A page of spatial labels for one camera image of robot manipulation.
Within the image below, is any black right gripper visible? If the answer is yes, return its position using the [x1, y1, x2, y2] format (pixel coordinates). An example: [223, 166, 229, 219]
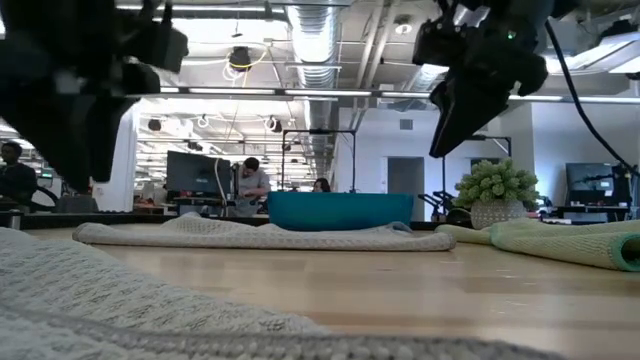
[428, 29, 550, 159]

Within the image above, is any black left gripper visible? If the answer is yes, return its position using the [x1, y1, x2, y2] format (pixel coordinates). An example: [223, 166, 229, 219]
[0, 0, 161, 193]

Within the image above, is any green microfiber towel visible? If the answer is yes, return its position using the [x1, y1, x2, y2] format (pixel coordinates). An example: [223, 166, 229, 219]
[433, 218, 640, 273]

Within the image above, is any grey waffle weave towel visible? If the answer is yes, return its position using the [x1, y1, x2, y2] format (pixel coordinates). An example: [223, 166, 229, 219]
[72, 212, 457, 252]
[0, 226, 569, 360]

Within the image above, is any white building pillar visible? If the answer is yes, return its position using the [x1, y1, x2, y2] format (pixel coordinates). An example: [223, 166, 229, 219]
[91, 98, 141, 213]

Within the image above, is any grey office chair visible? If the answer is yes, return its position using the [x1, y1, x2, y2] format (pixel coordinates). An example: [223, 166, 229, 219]
[52, 195, 100, 215]

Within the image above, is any green artificial plant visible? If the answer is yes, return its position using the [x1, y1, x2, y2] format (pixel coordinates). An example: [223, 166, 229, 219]
[452, 157, 543, 210]

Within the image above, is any grey door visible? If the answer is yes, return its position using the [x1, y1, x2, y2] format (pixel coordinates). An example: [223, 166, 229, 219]
[387, 156, 426, 194]

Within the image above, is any black floor equipment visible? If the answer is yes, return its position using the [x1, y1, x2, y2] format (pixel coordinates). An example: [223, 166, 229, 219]
[418, 191, 471, 224]

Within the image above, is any white patterned plant pot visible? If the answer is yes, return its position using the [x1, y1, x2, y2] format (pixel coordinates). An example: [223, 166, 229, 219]
[469, 199, 528, 231]

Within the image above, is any black computer monitor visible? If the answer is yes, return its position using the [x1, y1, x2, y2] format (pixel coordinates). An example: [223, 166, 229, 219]
[565, 162, 632, 206]
[165, 150, 232, 197]

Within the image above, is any black desk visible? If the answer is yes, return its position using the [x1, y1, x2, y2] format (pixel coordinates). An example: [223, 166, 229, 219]
[553, 204, 632, 226]

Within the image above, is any teal storage bin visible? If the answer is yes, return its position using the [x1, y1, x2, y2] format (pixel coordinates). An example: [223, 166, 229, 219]
[267, 191, 416, 233]

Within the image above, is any black metal frame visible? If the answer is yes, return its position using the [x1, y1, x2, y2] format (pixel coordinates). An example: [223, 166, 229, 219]
[281, 128, 357, 194]
[441, 133, 513, 222]

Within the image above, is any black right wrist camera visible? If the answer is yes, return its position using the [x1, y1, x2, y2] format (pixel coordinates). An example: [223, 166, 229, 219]
[412, 17, 457, 66]

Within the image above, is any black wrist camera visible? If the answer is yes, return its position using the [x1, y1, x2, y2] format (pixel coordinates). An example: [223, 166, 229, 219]
[412, 17, 457, 66]
[127, 22, 190, 75]

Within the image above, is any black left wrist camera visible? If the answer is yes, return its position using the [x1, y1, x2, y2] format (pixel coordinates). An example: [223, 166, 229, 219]
[127, 22, 190, 75]

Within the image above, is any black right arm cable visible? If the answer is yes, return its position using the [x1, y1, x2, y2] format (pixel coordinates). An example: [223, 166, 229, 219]
[543, 19, 640, 177]

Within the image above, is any black ceiling cable reel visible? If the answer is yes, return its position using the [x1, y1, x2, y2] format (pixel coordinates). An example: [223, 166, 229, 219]
[228, 46, 253, 70]

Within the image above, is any silver ventilation duct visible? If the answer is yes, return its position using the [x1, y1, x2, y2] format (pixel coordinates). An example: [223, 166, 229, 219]
[285, 4, 347, 189]

